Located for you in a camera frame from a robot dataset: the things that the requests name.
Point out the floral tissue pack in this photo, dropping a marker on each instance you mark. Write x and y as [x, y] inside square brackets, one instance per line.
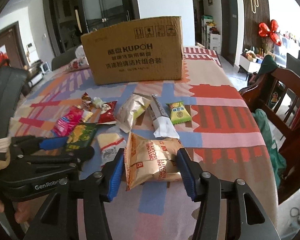
[80, 62]

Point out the colourful patterned tablecloth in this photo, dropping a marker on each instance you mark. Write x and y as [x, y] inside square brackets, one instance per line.
[222, 136]

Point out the green yellow candy packet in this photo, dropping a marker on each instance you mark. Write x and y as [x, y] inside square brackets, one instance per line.
[178, 113]

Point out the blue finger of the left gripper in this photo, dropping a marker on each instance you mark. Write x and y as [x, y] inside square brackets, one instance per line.
[41, 156]
[30, 143]

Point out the pink candy packet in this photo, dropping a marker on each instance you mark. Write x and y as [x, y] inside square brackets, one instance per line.
[66, 124]

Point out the yellow cake clear wrapper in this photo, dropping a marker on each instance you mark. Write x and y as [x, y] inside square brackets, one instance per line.
[109, 144]

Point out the white storage shelf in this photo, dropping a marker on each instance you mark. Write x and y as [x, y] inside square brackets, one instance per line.
[211, 38]

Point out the dark green snack packet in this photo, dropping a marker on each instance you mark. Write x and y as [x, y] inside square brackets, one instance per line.
[81, 136]

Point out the pale green wrapped candy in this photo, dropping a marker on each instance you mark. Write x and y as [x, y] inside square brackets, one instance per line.
[98, 102]

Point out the Fortune Biscuits tan bag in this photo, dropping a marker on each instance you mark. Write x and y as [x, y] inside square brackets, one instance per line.
[150, 160]

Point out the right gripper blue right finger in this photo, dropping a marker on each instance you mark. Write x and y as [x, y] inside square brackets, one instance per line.
[204, 188]

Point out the beige silver snack pouch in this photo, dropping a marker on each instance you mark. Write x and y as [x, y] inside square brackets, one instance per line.
[131, 109]

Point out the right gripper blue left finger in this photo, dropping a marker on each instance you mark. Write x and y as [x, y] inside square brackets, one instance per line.
[100, 187]

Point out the red white snack packet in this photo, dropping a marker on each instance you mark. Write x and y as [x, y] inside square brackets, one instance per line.
[106, 116]

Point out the red balloon decoration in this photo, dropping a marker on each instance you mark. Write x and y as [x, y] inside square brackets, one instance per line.
[270, 31]

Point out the white tv cabinet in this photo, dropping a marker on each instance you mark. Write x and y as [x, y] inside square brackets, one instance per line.
[247, 66]

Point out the electric cooking pot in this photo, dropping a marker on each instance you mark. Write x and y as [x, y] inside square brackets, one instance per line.
[34, 74]

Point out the brown cardboard box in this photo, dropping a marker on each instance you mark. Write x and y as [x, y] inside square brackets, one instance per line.
[149, 49]

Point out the green cloth on chair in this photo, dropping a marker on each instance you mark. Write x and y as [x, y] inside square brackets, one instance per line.
[277, 160]

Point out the red wooden chair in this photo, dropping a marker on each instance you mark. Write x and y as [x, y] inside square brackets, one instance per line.
[277, 93]

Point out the long grey white snack bar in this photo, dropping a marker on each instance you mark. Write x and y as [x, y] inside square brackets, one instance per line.
[163, 127]

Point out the red gold wrapped candy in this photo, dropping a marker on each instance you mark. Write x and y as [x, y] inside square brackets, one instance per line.
[87, 101]

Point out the dark grey dining chair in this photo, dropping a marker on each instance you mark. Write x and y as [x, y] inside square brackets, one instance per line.
[63, 59]

